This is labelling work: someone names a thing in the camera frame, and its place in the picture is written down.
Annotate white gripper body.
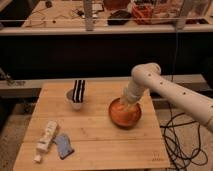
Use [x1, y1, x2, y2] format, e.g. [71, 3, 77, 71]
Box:
[121, 86, 144, 105]

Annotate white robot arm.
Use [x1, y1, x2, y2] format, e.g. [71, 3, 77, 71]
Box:
[121, 63, 213, 133]

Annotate orange ceramic bowl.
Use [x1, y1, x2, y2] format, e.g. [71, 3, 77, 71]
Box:
[108, 98, 142, 128]

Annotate white cup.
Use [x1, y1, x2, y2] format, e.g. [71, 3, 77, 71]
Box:
[66, 89, 83, 111]

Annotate black object on bench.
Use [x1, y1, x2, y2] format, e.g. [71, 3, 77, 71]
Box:
[107, 10, 131, 25]

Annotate red basket on bench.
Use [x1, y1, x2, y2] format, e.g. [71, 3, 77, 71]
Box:
[132, 5, 152, 25]

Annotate blue cloth piece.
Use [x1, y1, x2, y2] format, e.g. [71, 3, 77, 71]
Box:
[53, 134, 74, 160]

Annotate white plastic bottle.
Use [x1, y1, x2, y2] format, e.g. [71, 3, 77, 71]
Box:
[34, 121, 58, 163]

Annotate black cable on floor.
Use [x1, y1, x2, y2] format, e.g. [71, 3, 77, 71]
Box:
[159, 111, 210, 171]

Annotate grey metal post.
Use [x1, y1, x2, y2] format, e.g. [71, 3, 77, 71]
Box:
[83, 0, 93, 31]

